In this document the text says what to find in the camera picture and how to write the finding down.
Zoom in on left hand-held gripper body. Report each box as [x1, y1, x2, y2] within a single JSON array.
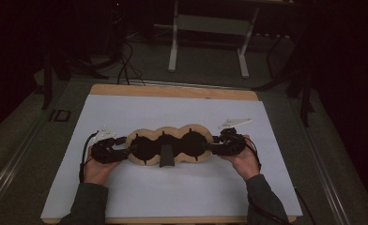
[[90, 126, 124, 164]]

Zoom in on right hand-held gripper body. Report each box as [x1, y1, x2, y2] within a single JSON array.
[[218, 117, 253, 157]]

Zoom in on three-lobed wooden photo frame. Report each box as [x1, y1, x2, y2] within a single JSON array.
[[124, 124, 215, 168]]

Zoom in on person's left hand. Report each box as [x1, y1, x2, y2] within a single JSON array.
[[83, 146, 122, 186]]

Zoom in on person's right hand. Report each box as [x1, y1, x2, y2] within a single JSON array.
[[218, 134, 261, 182]]

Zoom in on white table mat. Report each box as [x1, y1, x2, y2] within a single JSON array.
[[40, 94, 303, 219]]

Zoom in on black stand legs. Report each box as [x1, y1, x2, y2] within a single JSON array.
[[40, 50, 110, 111], [252, 31, 316, 128]]

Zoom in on white metal stand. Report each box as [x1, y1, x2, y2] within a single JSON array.
[[167, 0, 261, 79]]

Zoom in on right hand-held gripper cable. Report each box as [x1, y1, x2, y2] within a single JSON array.
[[243, 136, 314, 225]]

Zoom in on black floor bracket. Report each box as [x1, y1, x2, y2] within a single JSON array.
[[49, 109, 72, 123]]

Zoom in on metal floor rail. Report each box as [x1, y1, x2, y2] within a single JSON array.
[[0, 121, 45, 214], [125, 79, 252, 92], [289, 99, 352, 225]]

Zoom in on black floor cables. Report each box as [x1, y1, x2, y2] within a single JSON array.
[[115, 40, 147, 86]]

